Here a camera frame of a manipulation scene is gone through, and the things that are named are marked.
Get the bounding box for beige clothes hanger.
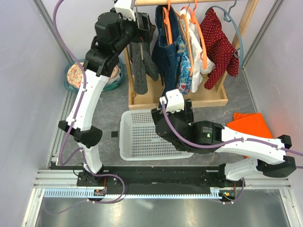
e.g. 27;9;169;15
140;37;144;61

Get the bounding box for orange hanger of denim skirt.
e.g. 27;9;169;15
162;0;173;45

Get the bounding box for grey dotted skirt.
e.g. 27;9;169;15
129;42;159;95

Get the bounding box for blue denim skirt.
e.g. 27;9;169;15
151;5;180;93

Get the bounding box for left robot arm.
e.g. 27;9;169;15
58;12;154;186

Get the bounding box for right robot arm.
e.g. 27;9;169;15
151;99;296;186

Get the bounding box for peach hanger of floral garment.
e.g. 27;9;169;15
175;11;193;76

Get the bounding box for orange hanger of white garment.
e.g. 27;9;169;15
190;0;207;70

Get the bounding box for grey-blue clothes hanger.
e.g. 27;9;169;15
205;0;244;67

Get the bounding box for blue floral garment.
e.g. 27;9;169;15
175;36;192;94

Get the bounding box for white plastic basket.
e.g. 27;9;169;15
119;109;193;161

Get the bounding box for white garment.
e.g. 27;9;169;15
179;7;215;93

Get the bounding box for small black floor marker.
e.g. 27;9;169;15
111;131;118;138

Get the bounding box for orange folded cloth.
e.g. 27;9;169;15
226;112;275;159

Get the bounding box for red dotted garment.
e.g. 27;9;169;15
200;8;239;90

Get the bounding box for teal tub with clothes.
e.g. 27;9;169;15
63;59;125;93

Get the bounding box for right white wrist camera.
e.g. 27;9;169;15
160;89;185;113

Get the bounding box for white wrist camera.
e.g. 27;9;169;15
110;0;136;21
160;89;185;113

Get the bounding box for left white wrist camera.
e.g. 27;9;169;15
110;0;136;21

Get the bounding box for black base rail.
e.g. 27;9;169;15
49;164;246;196

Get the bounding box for light blue cable duct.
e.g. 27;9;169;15
44;187;222;199

